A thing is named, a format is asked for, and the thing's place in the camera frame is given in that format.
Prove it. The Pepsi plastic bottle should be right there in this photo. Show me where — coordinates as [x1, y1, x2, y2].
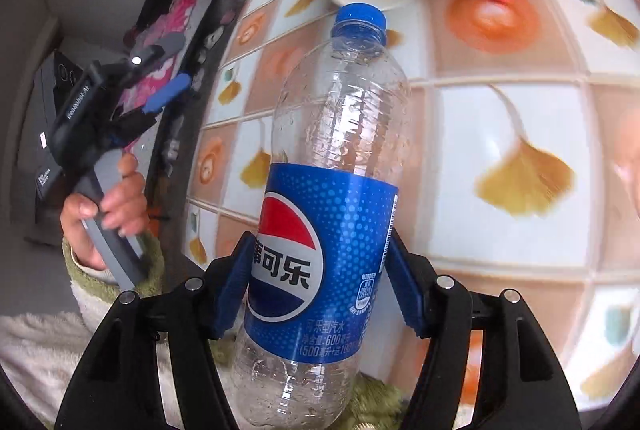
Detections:
[231, 2, 410, 429]

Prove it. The person's left hand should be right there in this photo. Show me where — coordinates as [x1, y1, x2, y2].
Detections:
[60, 153, 150, 271]

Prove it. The pink floral cloth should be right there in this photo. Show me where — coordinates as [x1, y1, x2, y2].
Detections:
[117, 0, 216, 116]

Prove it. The patterned vinyl tablecloth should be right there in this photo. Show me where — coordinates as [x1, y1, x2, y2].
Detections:
[182, 0, 639, 410]

